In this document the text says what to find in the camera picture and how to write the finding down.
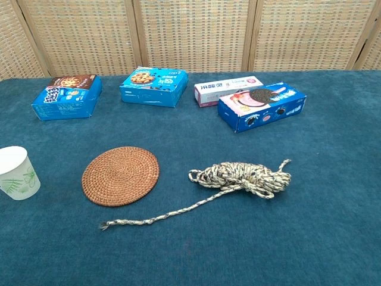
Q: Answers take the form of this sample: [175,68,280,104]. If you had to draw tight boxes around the white paper cup green leaves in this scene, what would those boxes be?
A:
[0,145,41,201]

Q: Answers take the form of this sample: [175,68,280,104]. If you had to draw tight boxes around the round woven rattan mat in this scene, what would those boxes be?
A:
[81,146,160,207]

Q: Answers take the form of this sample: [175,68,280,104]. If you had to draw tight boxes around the white and pink slim box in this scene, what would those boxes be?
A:
[193,76,264,108]

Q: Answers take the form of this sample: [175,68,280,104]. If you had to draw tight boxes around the blue chocolate chip cookie box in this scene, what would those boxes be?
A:
[119,66,189,108]

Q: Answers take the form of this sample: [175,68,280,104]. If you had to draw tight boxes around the blue sandwich cookie box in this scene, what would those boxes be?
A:
[217,82,307,134]

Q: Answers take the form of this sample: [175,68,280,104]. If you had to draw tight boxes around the dark teal tablecloth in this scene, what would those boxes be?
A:
[0,70,381,286]

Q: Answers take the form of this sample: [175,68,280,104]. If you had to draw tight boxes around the woven rattan folding screen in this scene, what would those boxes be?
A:
[0,0,381,81]

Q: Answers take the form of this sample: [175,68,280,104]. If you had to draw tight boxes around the blue cookie box brown print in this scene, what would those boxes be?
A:
[31,74,104,122]

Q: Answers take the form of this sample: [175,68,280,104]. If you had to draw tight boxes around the braided black and white rope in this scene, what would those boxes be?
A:
[99,158,292,232]

